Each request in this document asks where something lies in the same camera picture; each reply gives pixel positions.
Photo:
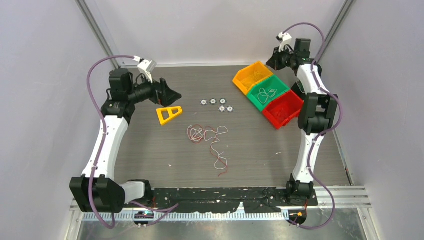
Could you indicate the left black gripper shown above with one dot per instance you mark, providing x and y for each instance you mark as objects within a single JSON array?
[{"x": 161, "y": 94}]

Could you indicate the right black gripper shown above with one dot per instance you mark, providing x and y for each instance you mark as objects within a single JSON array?
[{"x": 273, "y": 62}]

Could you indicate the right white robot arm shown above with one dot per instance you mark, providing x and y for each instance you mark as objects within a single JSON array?
[{"x": 316, "y": 116}]

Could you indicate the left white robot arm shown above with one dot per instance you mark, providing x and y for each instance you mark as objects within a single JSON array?
[{"x": 96, "y": 189}]

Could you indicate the yellow triangular plastic stand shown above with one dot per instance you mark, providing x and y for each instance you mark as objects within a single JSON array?
[{"x": 166, "y": 114}]

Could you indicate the green plastic bin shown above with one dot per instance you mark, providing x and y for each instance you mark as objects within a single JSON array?
[{"x": 267, "y": 91}]

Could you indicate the orange plastic bin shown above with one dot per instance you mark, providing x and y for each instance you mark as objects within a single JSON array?
[{"x": 250, "y": 76}]

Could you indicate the black stand with green display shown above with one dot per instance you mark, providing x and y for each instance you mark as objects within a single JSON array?
[{"x": 298, "y": 89}]

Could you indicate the red plastic bin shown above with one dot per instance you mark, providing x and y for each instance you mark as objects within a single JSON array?
[{"x": 283, "y": 109}]

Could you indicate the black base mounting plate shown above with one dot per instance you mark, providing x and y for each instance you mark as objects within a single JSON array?
[{"x": 223, "y": 200}]

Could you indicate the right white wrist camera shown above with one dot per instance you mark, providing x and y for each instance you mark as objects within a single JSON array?
[{"x": 284, "y": 39}]

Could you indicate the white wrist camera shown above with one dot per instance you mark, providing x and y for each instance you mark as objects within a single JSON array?
[
  {"x": 146, "y": 67},
  {"x": 284, "y": 39}
]

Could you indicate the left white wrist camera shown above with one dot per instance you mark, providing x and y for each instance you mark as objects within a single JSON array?
[{"x": 146, "y": 67}]

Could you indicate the white perforated cable duct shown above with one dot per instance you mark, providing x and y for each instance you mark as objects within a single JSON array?
[{"x": 137, "y": 216}]

